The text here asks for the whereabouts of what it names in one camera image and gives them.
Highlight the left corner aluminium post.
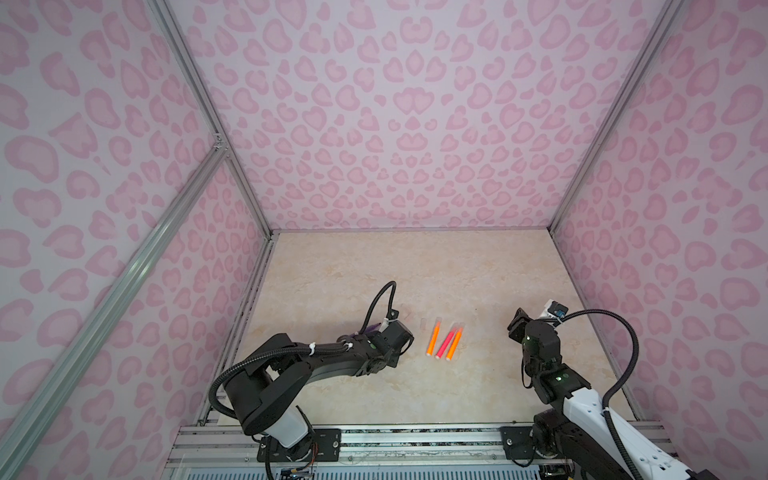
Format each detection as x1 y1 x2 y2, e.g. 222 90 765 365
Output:
146 0 273 240

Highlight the orange marker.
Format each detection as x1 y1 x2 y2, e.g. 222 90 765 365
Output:
425 318 442 356
444 326 464 361

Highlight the diagonal aluminium frame bar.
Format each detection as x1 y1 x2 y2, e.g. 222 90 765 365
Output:
1 146 228 479

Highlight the pink marker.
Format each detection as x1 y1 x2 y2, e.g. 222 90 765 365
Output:
435 327 459 359

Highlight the corner aluminium post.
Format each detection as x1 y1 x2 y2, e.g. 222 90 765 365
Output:
547 0 688 237
146 0 273 240

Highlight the left black corrugated cable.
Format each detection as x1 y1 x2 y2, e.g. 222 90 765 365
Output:
358 280 398 337

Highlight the right corner aluminium post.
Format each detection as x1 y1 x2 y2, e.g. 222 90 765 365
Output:
547 0 688 237

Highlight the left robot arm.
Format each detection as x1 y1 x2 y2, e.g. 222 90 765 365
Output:
207 320 414 452

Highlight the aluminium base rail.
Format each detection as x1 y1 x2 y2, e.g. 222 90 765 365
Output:
160 422 691 480

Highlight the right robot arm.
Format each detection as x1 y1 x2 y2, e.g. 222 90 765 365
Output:
507 302 716 479

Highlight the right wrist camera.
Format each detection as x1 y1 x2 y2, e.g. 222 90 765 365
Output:
540 299 569 323

